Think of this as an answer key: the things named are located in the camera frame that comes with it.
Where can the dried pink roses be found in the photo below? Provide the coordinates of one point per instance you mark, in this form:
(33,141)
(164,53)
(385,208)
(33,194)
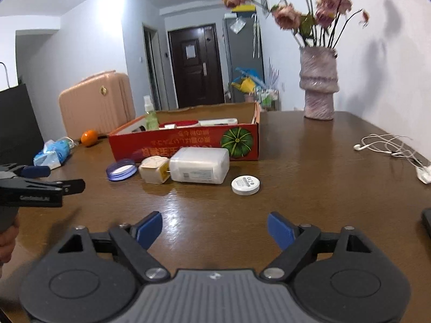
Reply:
(286,16)

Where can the clear plastic containers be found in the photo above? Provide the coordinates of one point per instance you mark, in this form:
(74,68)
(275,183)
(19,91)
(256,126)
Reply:
(267,98)

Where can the blue face mask pack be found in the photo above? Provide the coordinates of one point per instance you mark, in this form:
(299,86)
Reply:
(55,151)

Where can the white plastic box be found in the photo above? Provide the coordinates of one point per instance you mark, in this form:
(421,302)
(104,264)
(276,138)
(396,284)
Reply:
(198,166)

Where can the white folded umbrella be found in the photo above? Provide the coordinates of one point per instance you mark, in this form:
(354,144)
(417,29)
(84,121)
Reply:
(256,35)

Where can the pink suitcase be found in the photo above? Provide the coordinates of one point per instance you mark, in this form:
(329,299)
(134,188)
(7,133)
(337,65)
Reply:
(97,104)

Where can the small cream container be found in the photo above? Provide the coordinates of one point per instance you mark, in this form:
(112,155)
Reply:
(153,171)

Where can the red cardboard box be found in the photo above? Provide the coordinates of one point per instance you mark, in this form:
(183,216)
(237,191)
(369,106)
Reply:
(188,143)

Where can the pink textured vase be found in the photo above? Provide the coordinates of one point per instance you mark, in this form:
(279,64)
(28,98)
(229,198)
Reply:
(318,84)

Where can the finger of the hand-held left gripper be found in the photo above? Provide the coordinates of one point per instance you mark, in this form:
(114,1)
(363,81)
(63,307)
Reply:
(37,171)
(72,185)

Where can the yellow box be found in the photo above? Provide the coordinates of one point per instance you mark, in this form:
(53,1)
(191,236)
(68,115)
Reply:
(244,8)

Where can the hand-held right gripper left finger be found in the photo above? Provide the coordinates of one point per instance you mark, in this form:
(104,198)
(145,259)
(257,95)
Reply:
(150,228)

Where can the wall picture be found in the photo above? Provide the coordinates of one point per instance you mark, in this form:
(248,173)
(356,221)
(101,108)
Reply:
(265,5)

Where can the red white lint brush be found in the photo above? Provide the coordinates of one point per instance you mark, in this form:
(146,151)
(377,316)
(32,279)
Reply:
(188,123)

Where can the orange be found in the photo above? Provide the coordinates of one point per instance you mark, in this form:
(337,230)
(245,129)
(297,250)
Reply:
(89,138)

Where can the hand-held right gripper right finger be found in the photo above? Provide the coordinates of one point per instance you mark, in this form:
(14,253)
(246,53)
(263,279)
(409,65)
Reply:
(281,230)

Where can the black phone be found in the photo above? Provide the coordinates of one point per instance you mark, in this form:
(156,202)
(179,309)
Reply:
(427,223)

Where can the yellow blue plastic toy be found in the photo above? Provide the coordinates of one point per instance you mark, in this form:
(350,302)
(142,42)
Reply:
(247,82)

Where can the person's left hand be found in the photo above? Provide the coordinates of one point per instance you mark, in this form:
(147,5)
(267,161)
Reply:
(7,245)

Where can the purple wall decoration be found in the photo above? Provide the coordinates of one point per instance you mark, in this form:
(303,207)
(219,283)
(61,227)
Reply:
(273,74)

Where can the green spray bottle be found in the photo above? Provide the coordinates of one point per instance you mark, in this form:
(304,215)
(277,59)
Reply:
(151,117)

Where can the black paper bag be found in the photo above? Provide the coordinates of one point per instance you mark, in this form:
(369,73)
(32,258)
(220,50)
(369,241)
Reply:
(18,124)

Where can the blue rimmed round lid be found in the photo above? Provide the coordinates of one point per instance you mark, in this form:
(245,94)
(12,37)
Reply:
(121,170)

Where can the dark brown door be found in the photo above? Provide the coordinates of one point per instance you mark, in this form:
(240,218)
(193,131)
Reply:
(195,70)

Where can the grey refrigerator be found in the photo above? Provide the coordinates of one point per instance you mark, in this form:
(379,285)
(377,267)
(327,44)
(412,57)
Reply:
(242,53)

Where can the clear plastic bag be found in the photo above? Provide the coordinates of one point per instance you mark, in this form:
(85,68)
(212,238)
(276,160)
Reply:
(237,25)

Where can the crumpled white tissue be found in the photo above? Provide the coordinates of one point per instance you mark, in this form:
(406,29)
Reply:
(425,175)

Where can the white round disc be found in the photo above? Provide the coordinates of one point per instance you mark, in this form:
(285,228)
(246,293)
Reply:
(245,185)

